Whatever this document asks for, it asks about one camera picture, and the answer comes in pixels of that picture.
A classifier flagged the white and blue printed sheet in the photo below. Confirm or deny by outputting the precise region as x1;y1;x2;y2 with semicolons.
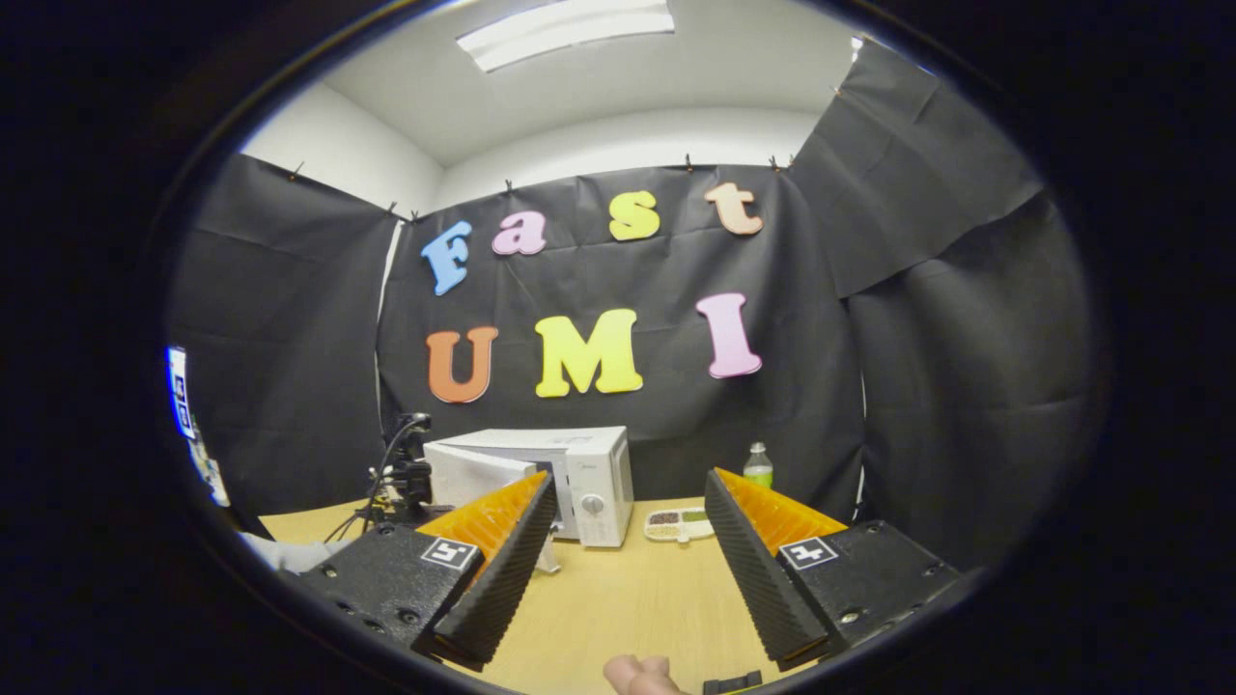
166;346;233;508

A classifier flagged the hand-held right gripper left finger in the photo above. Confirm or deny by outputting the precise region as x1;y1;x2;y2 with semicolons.
278;469;560;673

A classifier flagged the long ceiling light panel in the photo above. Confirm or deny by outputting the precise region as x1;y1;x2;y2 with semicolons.
456;0;677;73

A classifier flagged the white divided dish of beans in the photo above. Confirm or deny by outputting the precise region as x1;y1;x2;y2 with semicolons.
643;507;716;543

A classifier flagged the white microwave oven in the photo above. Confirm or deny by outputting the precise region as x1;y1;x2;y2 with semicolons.
423;426;635;575

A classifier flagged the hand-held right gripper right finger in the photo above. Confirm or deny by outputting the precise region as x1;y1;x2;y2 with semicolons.
702;467;968;673

